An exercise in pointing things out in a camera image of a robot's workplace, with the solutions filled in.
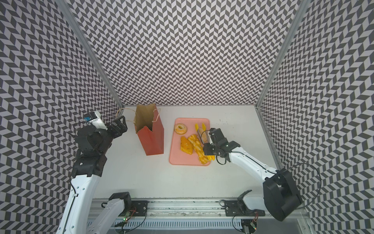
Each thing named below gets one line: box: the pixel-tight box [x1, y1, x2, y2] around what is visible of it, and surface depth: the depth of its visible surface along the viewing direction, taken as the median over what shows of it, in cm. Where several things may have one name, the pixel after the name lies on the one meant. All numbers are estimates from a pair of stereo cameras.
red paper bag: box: [133, 103, 165, 156], surface depth 86 cm
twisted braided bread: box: [187, 134, 210, 165], surface depth 93 cm
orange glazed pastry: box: [180, 136, 194, 155], surface depth 93 cm
